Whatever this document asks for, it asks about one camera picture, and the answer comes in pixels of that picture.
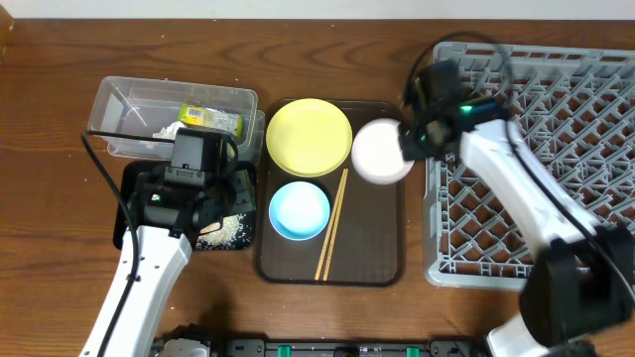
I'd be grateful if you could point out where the dark brown serving tray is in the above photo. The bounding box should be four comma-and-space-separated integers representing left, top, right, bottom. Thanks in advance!
253, 98, 406, 288

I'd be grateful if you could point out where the light blue bowl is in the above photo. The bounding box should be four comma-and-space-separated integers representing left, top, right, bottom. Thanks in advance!
268, 181, 331, 241

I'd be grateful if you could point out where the clear plastic waste bin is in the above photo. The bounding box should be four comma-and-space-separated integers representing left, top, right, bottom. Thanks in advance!
87, 76, 265, 165

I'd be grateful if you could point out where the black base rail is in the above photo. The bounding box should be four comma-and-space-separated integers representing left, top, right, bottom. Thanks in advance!
148, 326, 492, 357

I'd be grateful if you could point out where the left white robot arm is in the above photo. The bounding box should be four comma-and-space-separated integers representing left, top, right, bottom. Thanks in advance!
81, 128, 256, 356

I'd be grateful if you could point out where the pink white bowl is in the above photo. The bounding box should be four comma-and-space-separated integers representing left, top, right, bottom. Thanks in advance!
351, 118, 414, 185

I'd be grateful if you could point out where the pile of rice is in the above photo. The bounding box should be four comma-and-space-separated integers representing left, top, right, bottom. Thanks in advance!
195, 214, 251, 250

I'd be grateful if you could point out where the white tissue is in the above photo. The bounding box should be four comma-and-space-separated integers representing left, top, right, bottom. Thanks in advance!
152, 121, 186, 142

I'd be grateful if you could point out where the yellow green snack wrapper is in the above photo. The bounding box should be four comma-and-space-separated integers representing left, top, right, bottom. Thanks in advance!
179, 104, 244, 138

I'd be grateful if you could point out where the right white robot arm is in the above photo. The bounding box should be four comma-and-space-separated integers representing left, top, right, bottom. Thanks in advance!
399, 60, 634, 356

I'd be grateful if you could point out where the yellow plate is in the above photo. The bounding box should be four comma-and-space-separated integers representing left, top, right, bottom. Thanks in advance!
266, 98, 353, 178

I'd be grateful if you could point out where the grey dishwasher rack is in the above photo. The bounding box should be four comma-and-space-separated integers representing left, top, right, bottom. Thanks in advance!
423, 42, 634, 291

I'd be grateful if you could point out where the wooden chopstick left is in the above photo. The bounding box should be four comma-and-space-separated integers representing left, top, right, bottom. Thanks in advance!
314, 168, 347, 282

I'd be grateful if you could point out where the black waste tray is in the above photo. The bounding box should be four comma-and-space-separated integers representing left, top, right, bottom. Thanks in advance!
112, 160, 256, 250

